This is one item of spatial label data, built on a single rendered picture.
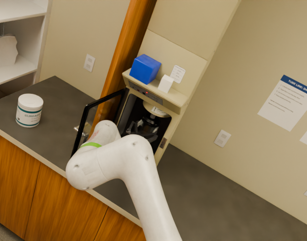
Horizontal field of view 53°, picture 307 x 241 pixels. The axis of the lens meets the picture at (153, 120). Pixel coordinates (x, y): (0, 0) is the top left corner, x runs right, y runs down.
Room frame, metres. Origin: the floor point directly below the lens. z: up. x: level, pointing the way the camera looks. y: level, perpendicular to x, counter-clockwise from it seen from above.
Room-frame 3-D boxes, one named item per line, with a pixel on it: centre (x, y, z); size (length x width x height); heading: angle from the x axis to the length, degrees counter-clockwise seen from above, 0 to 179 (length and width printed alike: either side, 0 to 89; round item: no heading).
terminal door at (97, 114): (1.24, 0.25, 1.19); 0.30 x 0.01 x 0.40; 162
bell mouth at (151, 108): (1.47, 0.01, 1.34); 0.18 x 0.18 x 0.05
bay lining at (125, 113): (1.49, 0.02, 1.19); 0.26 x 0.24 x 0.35; 79
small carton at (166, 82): (1.31, 0.02, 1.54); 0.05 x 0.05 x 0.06; 87
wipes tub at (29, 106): (1.36, 0.67, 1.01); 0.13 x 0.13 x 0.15
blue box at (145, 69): (1.33, 0.13, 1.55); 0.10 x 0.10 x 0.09; 79
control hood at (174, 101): (1.32, 0.06, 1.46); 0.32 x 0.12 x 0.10; 79
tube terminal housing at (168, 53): (1.50, 0.02, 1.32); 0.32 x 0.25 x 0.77; 79
